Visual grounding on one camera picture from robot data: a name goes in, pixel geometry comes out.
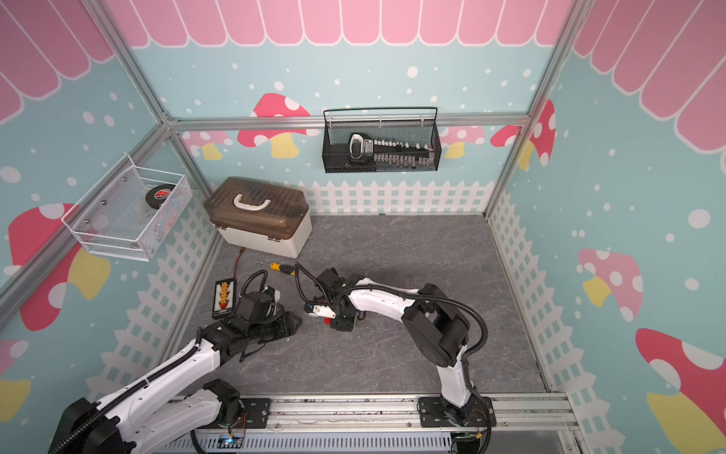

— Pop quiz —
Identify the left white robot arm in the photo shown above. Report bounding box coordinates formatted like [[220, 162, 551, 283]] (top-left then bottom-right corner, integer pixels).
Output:
[[49, 288, 303, 453]]

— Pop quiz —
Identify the green circuit board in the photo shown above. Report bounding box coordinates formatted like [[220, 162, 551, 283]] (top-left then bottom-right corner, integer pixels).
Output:
[[217, 434, 245, 449]]

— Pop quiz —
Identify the brown lid storage box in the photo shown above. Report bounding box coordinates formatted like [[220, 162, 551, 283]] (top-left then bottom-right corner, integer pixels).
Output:
[[203, 177, 312, 258]]

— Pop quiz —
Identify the black tape roll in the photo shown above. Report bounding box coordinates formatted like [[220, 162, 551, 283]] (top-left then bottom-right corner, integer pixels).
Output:
[[145, 183, 176, 210]]

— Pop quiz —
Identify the black wire wall basket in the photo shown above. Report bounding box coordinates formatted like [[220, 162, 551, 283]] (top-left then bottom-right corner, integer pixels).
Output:
[[321, 107, 442, 173]]

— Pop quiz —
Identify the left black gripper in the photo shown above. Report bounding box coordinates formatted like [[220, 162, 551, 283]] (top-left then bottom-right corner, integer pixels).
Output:
[[248, 310, 303, 344]]

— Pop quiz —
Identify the screwdriver bit set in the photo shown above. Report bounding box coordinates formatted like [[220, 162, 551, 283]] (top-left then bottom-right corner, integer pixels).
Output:
[[348, 134, 431, 169]]

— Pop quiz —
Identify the yellow handle screwdriver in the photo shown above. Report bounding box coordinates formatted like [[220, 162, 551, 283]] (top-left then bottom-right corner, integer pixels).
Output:
[[255, 261, 295, 276]]

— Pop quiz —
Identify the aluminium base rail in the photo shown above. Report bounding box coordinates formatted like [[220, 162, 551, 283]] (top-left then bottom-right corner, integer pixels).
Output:
[[135, 392, 585, 454]]

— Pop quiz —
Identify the white wire wall basket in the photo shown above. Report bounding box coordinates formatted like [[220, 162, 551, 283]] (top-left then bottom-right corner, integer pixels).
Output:
[[62, 155, 192, 262]]

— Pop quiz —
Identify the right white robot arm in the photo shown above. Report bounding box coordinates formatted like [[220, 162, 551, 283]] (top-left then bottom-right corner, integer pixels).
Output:
[[306, 269, 493, 427]]

